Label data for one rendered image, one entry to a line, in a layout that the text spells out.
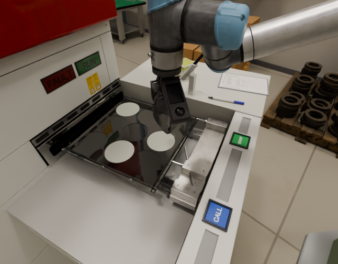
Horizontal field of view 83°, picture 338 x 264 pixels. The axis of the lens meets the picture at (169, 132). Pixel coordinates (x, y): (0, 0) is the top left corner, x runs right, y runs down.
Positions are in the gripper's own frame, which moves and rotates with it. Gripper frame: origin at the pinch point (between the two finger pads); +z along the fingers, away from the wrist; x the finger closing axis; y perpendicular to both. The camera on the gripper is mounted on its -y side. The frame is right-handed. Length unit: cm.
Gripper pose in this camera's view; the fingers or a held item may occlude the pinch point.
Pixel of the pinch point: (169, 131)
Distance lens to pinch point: 57.9
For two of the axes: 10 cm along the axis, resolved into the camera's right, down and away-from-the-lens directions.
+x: -9.7, 1.7, -1.8
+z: 0.0, 7.3, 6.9
